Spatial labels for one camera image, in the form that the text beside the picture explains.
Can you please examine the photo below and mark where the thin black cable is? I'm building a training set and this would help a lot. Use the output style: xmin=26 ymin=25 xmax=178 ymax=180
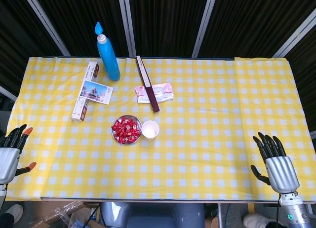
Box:
xmin=83 ymin=203 xmax=101 ymax=228

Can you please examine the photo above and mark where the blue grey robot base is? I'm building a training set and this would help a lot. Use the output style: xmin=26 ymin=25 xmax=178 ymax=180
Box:
xmin=100 ymin=201 xmax=205 ymax=228

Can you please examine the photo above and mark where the pink wet wipes pack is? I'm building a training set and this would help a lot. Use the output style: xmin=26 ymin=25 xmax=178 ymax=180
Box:
xmin=134 ymin=82 xmax=175 ymax=105

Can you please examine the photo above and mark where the large brown cardboard box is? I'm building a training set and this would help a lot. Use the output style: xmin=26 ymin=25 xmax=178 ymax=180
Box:
xmin=29 ymin=200 xmax=99 ymax=228

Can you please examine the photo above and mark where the long white cardboard box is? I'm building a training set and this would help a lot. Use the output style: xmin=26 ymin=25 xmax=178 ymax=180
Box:
xmin=71 ymin=61 xmax=100 ymax=122

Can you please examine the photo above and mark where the dark red folded fan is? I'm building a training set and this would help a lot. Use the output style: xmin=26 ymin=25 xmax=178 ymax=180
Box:
xmin=136 ymin=55 xmax=160 ymax=113

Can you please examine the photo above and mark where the yellow white checkered tablecloth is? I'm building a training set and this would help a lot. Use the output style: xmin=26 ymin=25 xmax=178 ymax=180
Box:
xmin=4 ymin=56 xmax=308 ymax=201

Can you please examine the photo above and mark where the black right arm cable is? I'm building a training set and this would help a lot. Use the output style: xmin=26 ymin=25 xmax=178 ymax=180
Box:
xmin=275 ymin=195 xmax=282 ymax=228

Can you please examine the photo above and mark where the clear plastic bag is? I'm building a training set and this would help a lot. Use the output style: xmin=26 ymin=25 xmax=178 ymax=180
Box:
xmin=55 ymin=207 xmax=83 ymax=228

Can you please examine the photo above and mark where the small brown cardboard box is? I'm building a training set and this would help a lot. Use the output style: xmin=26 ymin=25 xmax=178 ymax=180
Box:
xmin=204 ymin=217 xmax=219 ymax=228

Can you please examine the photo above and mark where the white shoe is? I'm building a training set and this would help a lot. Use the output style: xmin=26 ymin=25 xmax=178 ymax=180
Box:
xmin=4 ymin=204 xmax=24 ymax=224
xmin=243 ymin=213 xmax=278 ymax=228

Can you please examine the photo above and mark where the round steel plate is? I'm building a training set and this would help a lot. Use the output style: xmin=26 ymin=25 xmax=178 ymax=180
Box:
xmin=111 ymin=114 xmax=143 ymax=145

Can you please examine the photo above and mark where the photo postcard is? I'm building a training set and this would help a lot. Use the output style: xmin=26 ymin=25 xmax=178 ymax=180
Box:
xmin=78 ymin=80 xmax=114 ymax=105

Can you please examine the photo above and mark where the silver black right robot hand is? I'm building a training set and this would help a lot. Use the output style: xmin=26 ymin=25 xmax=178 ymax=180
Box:
xmin=250 ymin=132 xmax=301 ymax=194

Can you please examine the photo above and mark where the grey metal table leg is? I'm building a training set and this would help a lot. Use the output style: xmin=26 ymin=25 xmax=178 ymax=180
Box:
xmin=218 ymin=202 xmax=225 ymax=228

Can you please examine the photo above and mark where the white paper cup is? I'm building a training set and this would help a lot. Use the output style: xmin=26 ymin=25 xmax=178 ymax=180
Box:
xmin=141 ymin=120 xmax=160 ymax=140

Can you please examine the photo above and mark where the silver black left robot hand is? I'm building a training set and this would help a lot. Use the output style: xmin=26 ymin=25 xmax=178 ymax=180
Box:
xmin=0 ymin=124 xmax=37 ymax=186

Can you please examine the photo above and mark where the blue squeeze bottle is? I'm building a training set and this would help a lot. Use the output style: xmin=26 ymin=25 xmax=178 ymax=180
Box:
xmin=94 ymin=21 xmax=121 ymax=82

